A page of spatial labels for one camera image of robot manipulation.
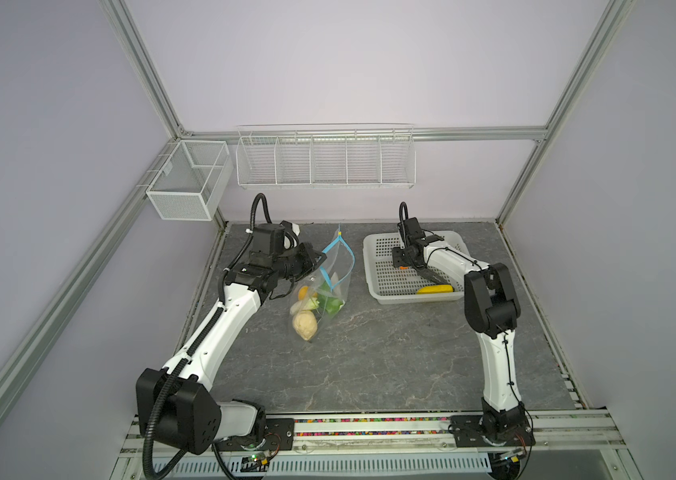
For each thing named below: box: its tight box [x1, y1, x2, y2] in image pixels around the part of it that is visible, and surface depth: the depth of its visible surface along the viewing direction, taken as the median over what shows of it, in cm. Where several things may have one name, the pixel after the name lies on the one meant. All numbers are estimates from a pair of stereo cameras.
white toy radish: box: [290, 296, 320, 315], surface depth 91 cm
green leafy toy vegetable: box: [307, 280, 346, 317], surface depth 86 cm
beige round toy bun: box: [292, 310, 318, 341], surface depth 85 cm
